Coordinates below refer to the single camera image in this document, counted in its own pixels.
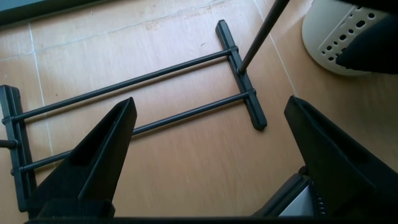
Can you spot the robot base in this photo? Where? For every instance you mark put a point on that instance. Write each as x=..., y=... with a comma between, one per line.
x=295, y=202

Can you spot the window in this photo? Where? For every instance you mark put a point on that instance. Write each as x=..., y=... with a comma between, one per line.
x=31, y=7

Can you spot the black garment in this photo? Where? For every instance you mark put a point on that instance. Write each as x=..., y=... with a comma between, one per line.
x=373, y=49

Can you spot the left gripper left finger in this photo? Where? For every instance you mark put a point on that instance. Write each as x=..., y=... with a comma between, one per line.
x=93, y=174

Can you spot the black clothes rack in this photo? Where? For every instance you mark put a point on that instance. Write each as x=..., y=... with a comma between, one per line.
x=242, y=81

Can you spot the white laundry basket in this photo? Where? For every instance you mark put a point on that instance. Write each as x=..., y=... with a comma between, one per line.
x=320, y=25

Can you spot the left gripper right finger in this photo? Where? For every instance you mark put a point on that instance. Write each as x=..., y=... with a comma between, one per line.
x=348, y=174

